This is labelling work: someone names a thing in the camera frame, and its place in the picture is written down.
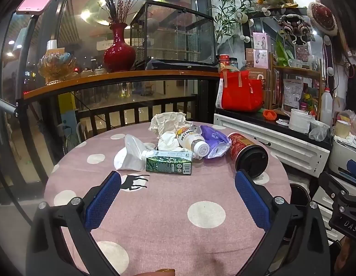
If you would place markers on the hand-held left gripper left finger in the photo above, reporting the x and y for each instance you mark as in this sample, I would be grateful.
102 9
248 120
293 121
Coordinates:
103 201

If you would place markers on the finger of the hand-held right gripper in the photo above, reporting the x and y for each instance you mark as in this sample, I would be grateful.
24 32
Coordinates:
331 185
354 169

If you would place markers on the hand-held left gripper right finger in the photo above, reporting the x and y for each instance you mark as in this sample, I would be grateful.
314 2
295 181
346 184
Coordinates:
252 201

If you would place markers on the red can black lid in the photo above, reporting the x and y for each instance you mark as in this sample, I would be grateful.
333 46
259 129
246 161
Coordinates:
244 149

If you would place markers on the white plastic bag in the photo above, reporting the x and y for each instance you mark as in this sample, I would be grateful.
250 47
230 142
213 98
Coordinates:
132 155

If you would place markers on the purple snack bag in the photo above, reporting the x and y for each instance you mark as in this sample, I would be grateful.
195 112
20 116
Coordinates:
215 141

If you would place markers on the green drink carton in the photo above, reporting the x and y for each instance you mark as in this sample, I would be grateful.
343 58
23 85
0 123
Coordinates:
166 165

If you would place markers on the white bottle yellow label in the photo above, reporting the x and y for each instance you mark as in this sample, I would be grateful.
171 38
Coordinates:
192 142

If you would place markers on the white tissue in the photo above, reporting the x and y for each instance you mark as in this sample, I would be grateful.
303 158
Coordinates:
169 141

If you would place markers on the beige paper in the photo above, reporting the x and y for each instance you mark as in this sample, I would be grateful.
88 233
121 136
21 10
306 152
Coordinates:
169 120

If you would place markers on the white lower drawers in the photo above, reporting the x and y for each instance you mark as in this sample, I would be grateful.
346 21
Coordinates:
321 198

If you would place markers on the white printer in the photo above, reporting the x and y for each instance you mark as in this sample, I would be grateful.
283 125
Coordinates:
339 155

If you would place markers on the beige paper cup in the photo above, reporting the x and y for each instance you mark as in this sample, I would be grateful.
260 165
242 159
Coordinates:
342 129

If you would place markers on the clear plastic bag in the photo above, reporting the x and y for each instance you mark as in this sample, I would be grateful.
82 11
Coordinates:
318 132

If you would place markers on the white cabinet drawer front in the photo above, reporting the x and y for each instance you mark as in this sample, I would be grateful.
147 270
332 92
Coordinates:
281 146

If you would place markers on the pink polka dot tablecloth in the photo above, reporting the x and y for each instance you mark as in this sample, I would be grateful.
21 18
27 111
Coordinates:
166 221

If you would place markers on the white plastic bottle red cap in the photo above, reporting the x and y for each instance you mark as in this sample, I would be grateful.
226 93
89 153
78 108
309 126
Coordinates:
326 109

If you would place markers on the white round container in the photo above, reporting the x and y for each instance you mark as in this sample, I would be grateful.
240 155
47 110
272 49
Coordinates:
300 120

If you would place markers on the black hanging hair bundle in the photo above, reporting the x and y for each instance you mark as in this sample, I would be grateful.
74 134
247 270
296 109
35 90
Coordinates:
354 92

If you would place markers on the white saucer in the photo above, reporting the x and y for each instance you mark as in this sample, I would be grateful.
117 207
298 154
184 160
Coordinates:
281 122

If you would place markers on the orange knitted ornament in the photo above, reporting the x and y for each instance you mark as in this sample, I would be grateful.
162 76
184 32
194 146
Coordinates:
270 115

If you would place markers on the labelled clear pouch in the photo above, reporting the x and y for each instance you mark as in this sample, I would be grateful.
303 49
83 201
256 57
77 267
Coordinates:
293 95

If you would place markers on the dark wooden railing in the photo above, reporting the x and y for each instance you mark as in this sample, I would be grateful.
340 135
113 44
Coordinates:
137 106

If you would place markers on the red tote bag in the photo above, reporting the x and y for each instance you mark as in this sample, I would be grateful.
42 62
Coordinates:
241 95

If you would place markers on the clear glass jar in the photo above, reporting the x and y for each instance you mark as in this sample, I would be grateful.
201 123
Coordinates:
313 62

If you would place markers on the wooden shelf rack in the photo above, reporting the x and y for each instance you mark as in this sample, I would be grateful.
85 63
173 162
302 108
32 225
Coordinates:
295 69

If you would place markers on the small clear glass bowl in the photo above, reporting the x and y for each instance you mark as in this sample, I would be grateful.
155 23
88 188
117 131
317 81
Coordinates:
294 63

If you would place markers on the curved wooden ledge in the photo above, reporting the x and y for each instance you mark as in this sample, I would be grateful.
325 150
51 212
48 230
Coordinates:
109 77

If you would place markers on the brown cardboard box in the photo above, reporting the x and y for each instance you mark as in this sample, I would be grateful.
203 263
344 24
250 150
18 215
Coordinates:
260 76

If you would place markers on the metal handrail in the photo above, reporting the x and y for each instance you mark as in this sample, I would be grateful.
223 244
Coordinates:
5 105

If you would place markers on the green leaf packet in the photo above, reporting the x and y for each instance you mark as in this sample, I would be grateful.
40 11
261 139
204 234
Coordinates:
283 51

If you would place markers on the dark glass jar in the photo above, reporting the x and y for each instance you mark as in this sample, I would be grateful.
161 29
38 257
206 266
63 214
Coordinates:
234 63

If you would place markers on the red lidded jar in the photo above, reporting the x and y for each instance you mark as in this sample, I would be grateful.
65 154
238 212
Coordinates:
224 63

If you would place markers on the pale portrait box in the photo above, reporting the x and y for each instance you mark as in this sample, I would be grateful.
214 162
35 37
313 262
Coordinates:
260 59

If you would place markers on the amber glass bowl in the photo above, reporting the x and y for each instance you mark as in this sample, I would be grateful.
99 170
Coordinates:
55 66

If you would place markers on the red ceramic vase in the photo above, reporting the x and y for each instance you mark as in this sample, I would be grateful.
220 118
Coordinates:
119 54

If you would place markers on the brown hanging hair wefts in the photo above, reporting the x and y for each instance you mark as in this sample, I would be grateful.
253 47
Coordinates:
336 20

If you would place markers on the ornate pompom headdress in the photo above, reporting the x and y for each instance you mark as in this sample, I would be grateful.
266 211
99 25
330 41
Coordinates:
295 27

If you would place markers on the red fringed round hat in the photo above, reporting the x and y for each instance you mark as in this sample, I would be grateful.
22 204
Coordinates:
323 17

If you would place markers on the pink portrait box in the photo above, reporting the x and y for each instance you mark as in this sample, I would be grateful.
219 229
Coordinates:
260 40

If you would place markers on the white cylindrical container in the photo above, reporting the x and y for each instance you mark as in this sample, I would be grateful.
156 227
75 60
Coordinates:
52 46

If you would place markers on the black framed vanity mirror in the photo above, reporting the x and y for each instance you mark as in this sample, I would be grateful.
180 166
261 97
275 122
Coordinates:
270 24

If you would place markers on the black framed glass case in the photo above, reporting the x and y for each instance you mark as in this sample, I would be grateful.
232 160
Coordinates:
172 34

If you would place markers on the green bamboo plant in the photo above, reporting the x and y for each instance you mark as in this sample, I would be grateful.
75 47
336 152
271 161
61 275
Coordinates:
224 14

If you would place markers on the dried red branches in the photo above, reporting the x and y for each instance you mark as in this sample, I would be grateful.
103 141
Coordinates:
120 8

